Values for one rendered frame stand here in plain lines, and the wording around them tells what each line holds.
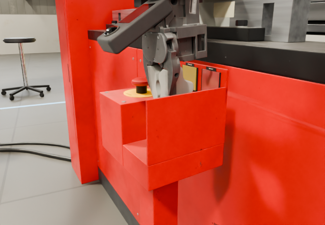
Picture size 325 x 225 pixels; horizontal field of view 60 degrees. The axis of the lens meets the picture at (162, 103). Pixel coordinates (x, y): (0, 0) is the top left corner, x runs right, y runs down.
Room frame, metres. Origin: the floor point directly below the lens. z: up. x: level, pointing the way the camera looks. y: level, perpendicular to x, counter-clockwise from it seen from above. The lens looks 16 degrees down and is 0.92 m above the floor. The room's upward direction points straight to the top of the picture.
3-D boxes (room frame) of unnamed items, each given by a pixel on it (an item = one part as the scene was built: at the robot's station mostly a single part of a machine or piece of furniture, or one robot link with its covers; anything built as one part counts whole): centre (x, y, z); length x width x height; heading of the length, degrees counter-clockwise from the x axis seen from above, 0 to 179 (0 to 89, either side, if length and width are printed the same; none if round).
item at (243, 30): (0.77, -0.14, 0.89); 0.30 x 0.05 x 0.03; 30
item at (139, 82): (0.55, 0.04, 0.79); 0.04 x 0.04 x 0.04
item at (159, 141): (0.51, 0.01, 0.75); 0.20 x 0.16 x 0.18; 32
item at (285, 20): (0.79, -0.19, 0.92); 0.39 x 0.06 x 0.10; 30
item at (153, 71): (0.48, -0.01, 0.81); 0.06 x 0.03 x 0.09; 122
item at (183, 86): (0.46, -0.03, 0.81); 0.06 x 0.03 x 0.09; 122
